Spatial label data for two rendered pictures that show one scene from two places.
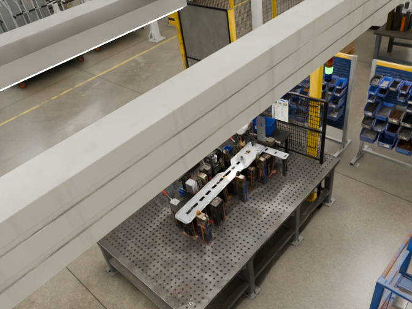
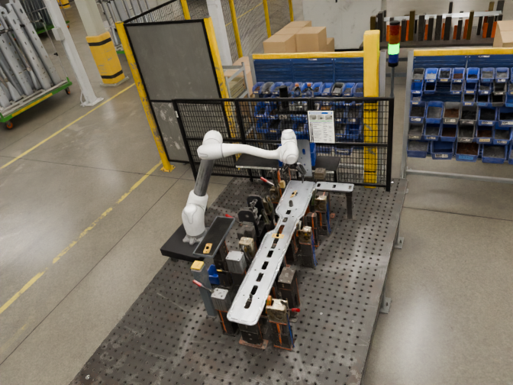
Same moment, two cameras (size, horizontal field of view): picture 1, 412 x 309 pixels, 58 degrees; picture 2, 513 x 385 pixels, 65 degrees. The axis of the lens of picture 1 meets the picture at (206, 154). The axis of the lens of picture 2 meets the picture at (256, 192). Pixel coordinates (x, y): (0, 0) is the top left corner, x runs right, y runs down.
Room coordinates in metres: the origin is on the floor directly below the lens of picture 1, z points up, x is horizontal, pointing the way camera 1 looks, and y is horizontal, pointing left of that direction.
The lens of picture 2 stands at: (1.01, 0.59, 2.83)
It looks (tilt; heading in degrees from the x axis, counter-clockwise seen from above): 35 degrees down; 341
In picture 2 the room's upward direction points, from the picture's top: 11 degrees counter-clockwise
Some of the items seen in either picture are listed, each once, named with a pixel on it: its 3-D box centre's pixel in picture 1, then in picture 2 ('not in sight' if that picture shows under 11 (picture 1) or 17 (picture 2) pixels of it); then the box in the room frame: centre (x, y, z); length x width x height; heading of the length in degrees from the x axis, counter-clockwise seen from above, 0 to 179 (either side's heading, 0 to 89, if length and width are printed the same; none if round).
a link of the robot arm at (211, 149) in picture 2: not in sight; (210, 150); (3.53, 0.03, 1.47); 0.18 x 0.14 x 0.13; 65
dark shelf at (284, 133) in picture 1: (254, 127); (285, 162); (3.72, -0.64, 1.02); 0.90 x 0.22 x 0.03; 45
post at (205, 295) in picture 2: (171, 198); (206, 291); (2.83, 0.43, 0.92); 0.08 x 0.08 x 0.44; 45
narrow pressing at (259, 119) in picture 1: (260, 129); (303, 158); (3.45, -0.67, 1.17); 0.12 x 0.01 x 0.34; 45
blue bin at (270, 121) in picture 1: (260, 124); (297, 154); (3.65, -0.71, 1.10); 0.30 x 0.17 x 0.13; 53
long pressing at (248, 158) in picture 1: (223, 178); (278, 238); (2.92, -0.14, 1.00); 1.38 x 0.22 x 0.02; 135
